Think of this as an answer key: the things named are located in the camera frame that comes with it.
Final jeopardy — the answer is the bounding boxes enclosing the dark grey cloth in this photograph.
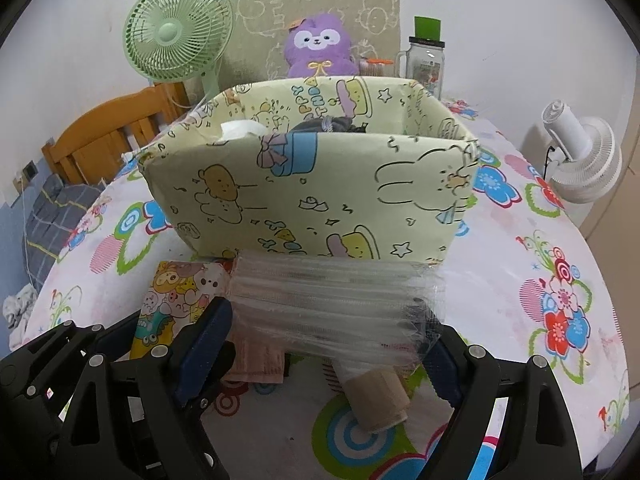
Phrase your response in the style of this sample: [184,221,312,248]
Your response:
[291,116,368,133]

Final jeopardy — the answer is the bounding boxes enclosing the wall power socket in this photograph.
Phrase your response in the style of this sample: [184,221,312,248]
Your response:
[23,160,38,181]

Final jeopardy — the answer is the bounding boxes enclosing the yellow cartoon storage box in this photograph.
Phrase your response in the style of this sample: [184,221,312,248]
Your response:
[138,76,480,264]

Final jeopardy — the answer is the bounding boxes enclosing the green cartoon wall mat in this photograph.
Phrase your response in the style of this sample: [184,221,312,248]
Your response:
[219,0,400,89]

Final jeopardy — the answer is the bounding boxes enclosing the purple plush toy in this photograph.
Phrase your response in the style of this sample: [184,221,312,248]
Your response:
[284,13,359,78]

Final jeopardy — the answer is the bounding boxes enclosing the white fan power cable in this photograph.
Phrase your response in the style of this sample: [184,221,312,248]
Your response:
[169,81,212,116]

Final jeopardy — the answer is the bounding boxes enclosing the white folded cloth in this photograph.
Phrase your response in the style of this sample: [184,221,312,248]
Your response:
[220,119,269,142]

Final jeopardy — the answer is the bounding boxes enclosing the glass jar with green lid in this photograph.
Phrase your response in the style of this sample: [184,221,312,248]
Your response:
[395,16,445,99]

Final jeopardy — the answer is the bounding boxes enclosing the grey plaid bedding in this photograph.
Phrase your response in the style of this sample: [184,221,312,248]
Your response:
[23,174,105,292]

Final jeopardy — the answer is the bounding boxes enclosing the wooden bed headboard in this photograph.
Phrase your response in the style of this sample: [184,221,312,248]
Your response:
[42,82,189,184]

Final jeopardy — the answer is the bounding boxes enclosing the white standing fan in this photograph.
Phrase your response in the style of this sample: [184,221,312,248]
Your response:
[541,100,623,204]

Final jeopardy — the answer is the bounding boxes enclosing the pink patterned cloth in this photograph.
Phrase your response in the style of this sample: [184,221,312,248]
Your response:
[224,337,285,385]

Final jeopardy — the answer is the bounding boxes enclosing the toothpick jar with orange scissors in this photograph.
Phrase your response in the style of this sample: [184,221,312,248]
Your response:
[358,56,395,77]

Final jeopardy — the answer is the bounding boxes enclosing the floral tablecloth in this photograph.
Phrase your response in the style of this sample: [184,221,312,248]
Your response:
[25,114,629,479]

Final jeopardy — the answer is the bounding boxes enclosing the green desk fan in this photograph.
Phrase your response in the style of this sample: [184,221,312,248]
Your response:
[122,0,233,99]

